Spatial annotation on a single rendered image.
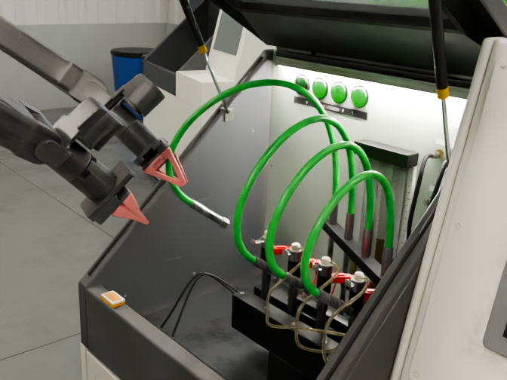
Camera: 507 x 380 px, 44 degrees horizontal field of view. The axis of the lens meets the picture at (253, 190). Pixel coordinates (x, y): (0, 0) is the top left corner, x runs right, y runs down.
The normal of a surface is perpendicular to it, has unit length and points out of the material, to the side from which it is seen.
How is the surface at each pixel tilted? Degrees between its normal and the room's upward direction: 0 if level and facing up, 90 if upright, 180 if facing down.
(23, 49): 70
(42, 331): 0
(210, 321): 0
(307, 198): 90
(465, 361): 76
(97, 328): 90
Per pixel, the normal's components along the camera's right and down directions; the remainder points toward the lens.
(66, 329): 0.04, -0.95
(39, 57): 0.09, -0.03
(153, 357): -0.75, 0.18
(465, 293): -0.72, -0.05
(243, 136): 0.66, 0.26
